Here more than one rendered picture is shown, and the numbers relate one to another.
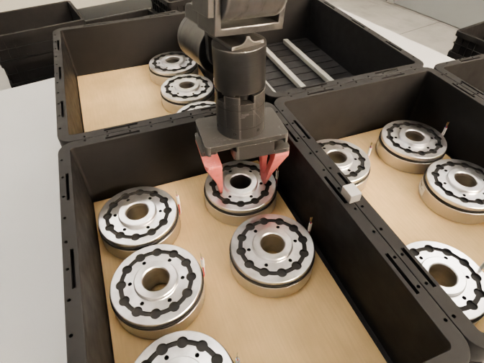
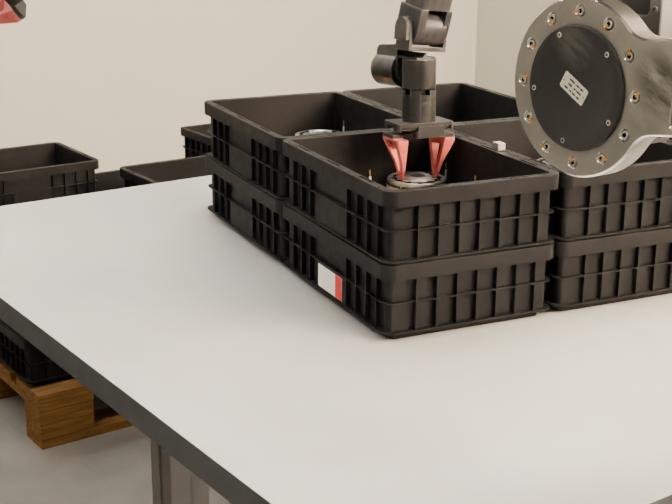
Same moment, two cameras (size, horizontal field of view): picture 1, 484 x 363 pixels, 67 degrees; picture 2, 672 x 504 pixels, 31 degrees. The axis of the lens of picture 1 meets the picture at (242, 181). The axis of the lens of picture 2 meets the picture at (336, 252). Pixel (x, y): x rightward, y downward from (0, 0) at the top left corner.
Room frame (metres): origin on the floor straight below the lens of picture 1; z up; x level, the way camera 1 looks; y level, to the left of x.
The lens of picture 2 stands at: (-1.64, 0.28, 1.35)
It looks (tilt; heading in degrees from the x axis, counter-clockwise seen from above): 17 degrees down; 356
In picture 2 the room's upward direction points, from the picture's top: 1 degrees clockwise
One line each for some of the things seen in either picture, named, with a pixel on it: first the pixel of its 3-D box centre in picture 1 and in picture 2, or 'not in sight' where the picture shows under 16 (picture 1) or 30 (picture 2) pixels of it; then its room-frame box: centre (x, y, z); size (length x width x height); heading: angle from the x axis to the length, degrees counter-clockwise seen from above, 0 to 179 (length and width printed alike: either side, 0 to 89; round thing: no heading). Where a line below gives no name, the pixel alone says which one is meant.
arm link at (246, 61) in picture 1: (236, 61); (416, 72); (0.37, 0.01, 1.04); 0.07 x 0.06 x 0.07; 32
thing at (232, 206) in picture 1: (240, 184); (416, 179); (0.37, 0.00, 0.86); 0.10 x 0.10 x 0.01
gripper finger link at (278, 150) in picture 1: (254, 157); (428, 150); (0.37, -0.02, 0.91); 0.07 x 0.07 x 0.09; 16
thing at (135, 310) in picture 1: (156, 282); not in sight; (0.21, 0.10, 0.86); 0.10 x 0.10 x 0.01
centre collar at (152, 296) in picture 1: (155, 279); not in sight; (0.21, 0.10, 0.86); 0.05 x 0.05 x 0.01
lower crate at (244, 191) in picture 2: not in sight; (311, 199); (0.61, 0.17, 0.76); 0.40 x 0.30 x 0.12; 21
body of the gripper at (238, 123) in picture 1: (240, 112); (418, 109); (0.37, 0.00, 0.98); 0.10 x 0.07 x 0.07; 106
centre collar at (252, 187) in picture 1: (240, 182); (416, 176); (0.37, 0.00, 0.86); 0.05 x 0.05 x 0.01
